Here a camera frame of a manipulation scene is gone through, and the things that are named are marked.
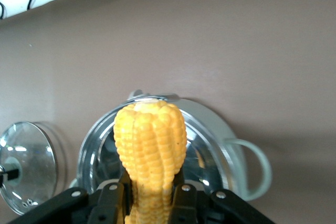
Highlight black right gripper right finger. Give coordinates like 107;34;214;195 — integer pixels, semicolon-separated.
167;170;276;224

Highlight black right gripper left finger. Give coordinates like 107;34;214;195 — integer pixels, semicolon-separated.
7;173;133;224

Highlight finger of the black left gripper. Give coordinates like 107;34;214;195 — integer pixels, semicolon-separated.
5;168;21;182

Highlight round glass pot lid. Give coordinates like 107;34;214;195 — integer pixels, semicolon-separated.
0;121;59;217

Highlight yellow corn cob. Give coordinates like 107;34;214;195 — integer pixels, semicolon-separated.
113;99;188;224

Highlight steel cooking pot loop handles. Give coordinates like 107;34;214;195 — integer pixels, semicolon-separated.
69;89;273;201

